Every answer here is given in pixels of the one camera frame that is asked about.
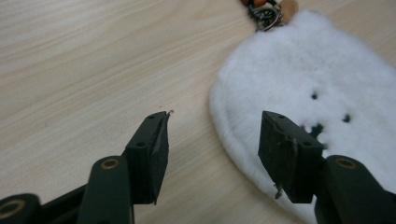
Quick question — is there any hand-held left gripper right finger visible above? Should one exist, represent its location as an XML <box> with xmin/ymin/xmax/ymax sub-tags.
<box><xmin>257</xmin><ymin>110</ymin><xmax>396</xmax><ymax>224</ymax></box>

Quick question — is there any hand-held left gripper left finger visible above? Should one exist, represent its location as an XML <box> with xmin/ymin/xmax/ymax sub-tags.
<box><xmin>77</xmin><ymin>110</ymin><xmax>172</xmax><ymax>224</ymax></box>

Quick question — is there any white fluffy plush pouch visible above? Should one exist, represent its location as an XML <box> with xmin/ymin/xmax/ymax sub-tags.
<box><xmin>208</xmin><ymin>8</ymin><xmax>396</xmax><ymax>224</ymax></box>

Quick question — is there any keychain with beads and ring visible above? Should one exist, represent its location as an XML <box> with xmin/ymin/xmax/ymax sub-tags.
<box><xmin>240</xmin><ymin>0</ymin><xmax>299</xmax><ymax>33</ymax></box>

